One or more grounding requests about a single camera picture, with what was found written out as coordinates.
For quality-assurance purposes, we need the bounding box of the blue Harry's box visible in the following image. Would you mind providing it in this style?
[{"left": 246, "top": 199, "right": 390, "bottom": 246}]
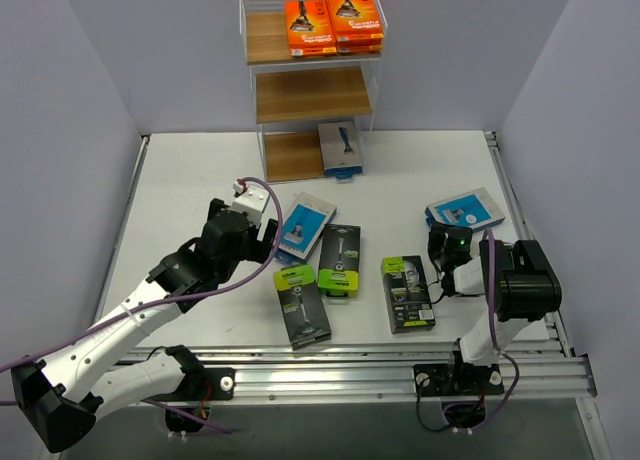
[
  {"left": 425, "top": 188, "right": 505, "bottom": 232},
  {"left": 275, "top": 192, "right": 337, "bottom": 266}
]

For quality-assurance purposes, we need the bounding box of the grey blue razor box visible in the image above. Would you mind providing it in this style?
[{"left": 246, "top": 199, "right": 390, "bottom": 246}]
[{"left": 317, "top": 121, "right": 363, "bottom": 181}]

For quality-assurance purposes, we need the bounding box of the large orange Fusion5 razor box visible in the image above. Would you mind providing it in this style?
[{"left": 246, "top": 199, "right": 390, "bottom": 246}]
[{"left": 284, "top": 0, "right": 337, "bottom": 58}]

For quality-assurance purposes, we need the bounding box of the narrow orange Fusion5 razor box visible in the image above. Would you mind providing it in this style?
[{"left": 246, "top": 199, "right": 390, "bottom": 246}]
[{"left": 327, "top": 0, "right": 384, "bottom": 43}]

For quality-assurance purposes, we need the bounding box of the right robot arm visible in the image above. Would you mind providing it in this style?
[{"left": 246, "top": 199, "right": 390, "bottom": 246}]
[{"left": 427, "top": 221, "right": 563, "bottom": 393}]

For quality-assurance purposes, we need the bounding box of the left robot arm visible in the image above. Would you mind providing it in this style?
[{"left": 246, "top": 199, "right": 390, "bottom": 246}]
[{"left": 9, "top": 190, "right": 282, "bottom": 453}]

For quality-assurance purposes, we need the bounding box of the orange razor box on shelf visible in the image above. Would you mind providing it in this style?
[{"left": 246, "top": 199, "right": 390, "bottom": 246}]
[{"left": 336, "top": 38, "right": 384, "bottom": 55}]

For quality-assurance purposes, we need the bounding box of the black box with face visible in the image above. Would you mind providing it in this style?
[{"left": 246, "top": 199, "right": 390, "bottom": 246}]
[{"left": 381, "top": 255, "right": 436, "bottom": 335}]

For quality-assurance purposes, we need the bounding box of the black green razor box middle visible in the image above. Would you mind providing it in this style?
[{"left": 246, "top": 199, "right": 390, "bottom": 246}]
[{"left": 317, "top": 224, "right": 361, "bottom": 298}]

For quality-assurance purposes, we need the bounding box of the black green razor box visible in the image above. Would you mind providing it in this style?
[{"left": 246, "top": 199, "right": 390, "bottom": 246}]
[
  {"left": 273, "top": 265, "right": 332, "bottom": 350},
  {"left": 317, "top": 224, "right": 361, "bottom": 298}
]

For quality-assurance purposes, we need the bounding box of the black green razor box front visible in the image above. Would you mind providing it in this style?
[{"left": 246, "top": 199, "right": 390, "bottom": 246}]
[{"left": 273, "top": 265, "right": 332, "bottom": 350}]

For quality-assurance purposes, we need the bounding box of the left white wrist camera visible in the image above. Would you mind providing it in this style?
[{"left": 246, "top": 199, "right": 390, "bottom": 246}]
[{"left": 230, "top": 179, "right": 270, "bottom": 227}]

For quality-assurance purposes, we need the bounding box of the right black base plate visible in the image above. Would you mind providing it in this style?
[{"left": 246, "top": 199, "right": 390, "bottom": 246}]
[{"left": 413, "top": 363, "right": 505, "bottom": 397}]

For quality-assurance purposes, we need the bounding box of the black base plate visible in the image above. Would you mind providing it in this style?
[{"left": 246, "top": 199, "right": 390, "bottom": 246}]
[
  {"left": 198, "top": 367, "right": 236, "bottom": 401},
  {"left": 413, "top": 363, "right": 505, "bottom": 397}
]

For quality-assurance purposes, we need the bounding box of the white wire wooden shelf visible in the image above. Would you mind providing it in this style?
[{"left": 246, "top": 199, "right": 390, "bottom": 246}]
[{"left": 239, "top": 0, "right": 384, "bottom": 183}]

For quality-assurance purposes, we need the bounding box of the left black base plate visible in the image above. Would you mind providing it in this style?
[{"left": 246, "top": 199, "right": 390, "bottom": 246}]
[{"left": 198, "top": 367, "right": 236, "bottom": 401}]

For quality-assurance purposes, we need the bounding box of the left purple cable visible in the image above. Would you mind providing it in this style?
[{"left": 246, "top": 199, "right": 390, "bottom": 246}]
[{"left": 0, "top": 176, "right": 285, "bottom": 436}]

